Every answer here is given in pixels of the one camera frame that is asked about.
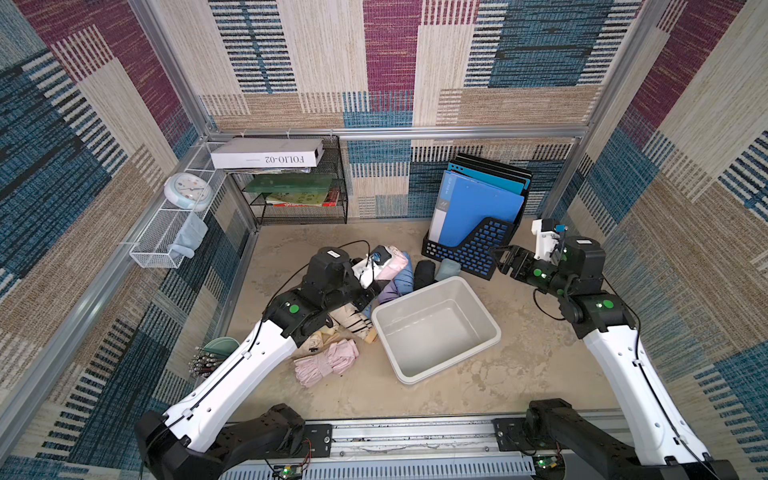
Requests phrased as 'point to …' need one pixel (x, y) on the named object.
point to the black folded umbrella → (424, 274)
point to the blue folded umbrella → (404, 282)
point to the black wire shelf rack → (298, 195)
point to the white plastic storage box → (431, 326)
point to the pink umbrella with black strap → (392, 268)
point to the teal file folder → (490, 178)
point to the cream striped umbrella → (356, 324)
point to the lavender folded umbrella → (388, 293)
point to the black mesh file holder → (473, 248)
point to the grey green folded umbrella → (449, 268)
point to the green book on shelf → (287, 182)
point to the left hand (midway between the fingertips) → (377, 268)
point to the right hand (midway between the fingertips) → (498, 249)
